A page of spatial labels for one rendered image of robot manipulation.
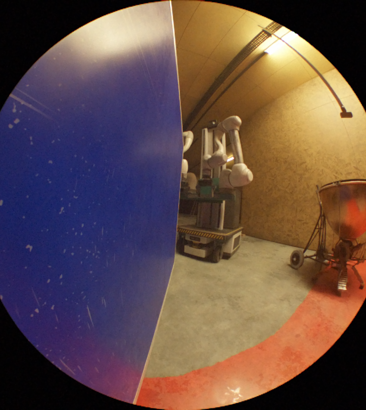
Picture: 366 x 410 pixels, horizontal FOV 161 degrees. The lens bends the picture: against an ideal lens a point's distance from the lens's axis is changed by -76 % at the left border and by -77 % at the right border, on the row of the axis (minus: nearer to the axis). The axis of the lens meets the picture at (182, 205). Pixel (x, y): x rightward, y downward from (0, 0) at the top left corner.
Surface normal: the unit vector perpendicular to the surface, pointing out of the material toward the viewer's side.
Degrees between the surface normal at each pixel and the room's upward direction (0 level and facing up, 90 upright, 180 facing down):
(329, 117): 90
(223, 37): 180
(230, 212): 90
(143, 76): 90
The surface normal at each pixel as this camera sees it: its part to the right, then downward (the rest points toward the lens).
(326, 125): -0.94, -0.08
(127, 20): 1.00, 0.07
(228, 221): -0.60, -0.07
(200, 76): -0.07, 1.00
